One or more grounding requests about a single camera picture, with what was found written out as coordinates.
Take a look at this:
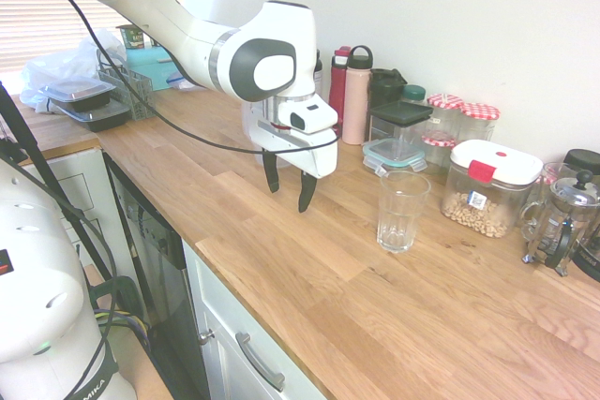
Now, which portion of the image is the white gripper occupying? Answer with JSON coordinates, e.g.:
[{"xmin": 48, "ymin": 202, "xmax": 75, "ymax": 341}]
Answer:
[{"xmin": 247, "ymin": 107, "xmax": 340, "ymax": 215}]

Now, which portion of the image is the red water bottle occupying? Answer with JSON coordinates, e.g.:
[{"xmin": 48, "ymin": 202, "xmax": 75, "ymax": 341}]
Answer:
[{"xmin": 328, "ymin": 46, "xmax": 353, "ymax": 127}]

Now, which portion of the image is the pink bottle with black cap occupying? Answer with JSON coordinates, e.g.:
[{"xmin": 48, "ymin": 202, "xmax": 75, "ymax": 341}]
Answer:
[{"xmin": 341, "ymin": 45, "xmax": 375, "ymax": 146}]

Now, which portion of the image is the glass container with teal lid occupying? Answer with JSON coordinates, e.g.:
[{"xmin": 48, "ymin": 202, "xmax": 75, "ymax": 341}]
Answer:
[{"xmin": 361, "ymin": 137, "xmax": 428, "ymax": 176}]

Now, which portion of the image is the clear faceted drinking glass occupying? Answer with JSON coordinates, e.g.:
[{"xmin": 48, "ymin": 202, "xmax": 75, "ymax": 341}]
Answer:
[{"xmin": 376, "ymin": 170, "xmax": 432, "ymax": 255}]

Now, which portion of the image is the square container with black lid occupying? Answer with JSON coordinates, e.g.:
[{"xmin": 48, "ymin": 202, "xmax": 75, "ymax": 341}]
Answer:
[{"xmin": 368, "ymin": 100, "xmax": 434, "ymax": 153}]

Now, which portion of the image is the black shaker bottle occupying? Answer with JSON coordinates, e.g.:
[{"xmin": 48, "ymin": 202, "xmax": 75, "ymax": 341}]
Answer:
[{"xmin": 368, "ymin": 67, "xmax": 408, "ymax": 109}]

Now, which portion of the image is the white drawer cabinet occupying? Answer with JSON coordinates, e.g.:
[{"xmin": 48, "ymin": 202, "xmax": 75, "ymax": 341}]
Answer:
[{"xmin": 181, "ymin": 239, "xmax": 329, "ymax": 400}]

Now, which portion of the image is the clear zip bag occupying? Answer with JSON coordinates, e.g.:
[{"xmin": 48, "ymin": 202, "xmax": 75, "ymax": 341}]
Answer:
[{"xmin": 166, "ymin": 70, "xmax": 203, "ymax": 92}]

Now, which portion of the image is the black dishwasher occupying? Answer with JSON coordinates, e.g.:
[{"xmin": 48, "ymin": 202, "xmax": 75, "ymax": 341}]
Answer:
[{"xmin": 103, "ymin": 151, "xmax": 211, "ymax": 400}]

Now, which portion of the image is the clear jar with green lid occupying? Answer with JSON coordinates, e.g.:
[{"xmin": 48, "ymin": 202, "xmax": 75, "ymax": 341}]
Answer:
[{"xmin": 401, "ymin": 84, "xmax": 428, "ymax": 110}]

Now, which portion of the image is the small jar red checked lid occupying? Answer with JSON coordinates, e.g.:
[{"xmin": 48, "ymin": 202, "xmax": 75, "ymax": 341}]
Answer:
[{"xmin": 420, "ymin": 132, "xmax": 457, "ymax": 177}]

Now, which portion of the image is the tall jar red checked lid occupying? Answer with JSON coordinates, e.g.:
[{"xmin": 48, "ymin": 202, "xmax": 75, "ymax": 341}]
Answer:
[
  {"xmin": 458, "ymin": 102, "xmax": 502, "ymax": 144},
  {"xmin": 426, "ymin": 93, "xmax": 465, "ymax": 139}
]

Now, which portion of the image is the grey plastic cutlery basket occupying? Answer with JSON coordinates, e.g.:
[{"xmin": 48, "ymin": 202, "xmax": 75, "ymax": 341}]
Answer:
[{"xmin": 97, "ymin": 62, "xmax": 155, "ymax": 121}]

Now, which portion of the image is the teal box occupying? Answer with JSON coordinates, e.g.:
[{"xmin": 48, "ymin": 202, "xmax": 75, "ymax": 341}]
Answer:
[{"xmin": 125, "ymin": 46, "xmax": 183, "ymax": 92}]

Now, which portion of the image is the black food container clear lid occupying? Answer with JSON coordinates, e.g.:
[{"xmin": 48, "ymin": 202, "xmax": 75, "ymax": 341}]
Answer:
[
  {"xmin": 37, "ymin": 80, "xmax": 116, "ymax": 113},
  {"xmin": 54, "ymin": 100, "xmax": 132, "ymax": 133}
]

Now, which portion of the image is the cereal container with white lid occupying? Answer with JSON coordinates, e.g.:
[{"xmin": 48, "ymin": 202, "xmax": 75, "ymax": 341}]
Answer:
[{"xmin": 440, "ymin": 140, "xmax": 544, "ymax": 240}]

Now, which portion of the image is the white side cabinet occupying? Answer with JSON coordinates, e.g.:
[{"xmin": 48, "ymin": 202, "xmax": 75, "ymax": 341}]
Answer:
[{"xmin": 21, "ymin": 146, "xmax": 137, "ymax": 289}]

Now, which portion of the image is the white plastic bag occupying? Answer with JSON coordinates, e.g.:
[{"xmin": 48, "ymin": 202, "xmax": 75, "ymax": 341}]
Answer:
[{"xmin": 19, "ymin": 27, "xmax": 128, "ymax": 114}]

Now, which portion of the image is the clear glass jar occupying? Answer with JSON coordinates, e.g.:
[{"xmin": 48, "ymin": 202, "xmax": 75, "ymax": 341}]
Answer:
[{"xmin": 541, "ymin": 161, "xmax": 580, "ymax": 190}]

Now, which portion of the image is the glass French press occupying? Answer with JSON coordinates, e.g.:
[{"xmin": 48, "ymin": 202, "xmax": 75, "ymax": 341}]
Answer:
[{"xmin": 518, "ymin": 169, "xmax": 600, "ymax": 277}]

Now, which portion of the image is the window blind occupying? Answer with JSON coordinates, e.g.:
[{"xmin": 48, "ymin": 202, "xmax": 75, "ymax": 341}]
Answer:
[{"xmin": 0, "ymin": 0, "xmax": 183, "ymax": 76}]

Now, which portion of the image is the jar with dark lid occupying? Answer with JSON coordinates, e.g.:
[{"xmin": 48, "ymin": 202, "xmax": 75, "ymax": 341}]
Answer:
[{"xmin": 562, "ymin": 149, "xmax": 600, "ymax": 177}]

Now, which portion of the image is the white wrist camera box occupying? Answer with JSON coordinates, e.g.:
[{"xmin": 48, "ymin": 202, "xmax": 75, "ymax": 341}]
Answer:
[{"xmin": 277, "ymin": 98, "xmax": 339, "ymax": 135}]

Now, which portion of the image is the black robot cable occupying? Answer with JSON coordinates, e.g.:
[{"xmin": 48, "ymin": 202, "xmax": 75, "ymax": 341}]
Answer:
[{"xmin": 27, "ymin": 0, "xmax": 341, "ymax": 156}]

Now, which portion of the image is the metal drawer handle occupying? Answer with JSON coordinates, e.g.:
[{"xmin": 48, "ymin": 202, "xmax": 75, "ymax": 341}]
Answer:
[{"xmin": 234, "ymin": 332, "xmax": 287, "ymax": 392}]

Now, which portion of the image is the bundle of floor cables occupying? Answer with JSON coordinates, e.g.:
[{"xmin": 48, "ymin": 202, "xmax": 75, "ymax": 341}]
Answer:
[{"xmin": 91, "ymin": 275, "xmax": 154, "ymax": 357}]

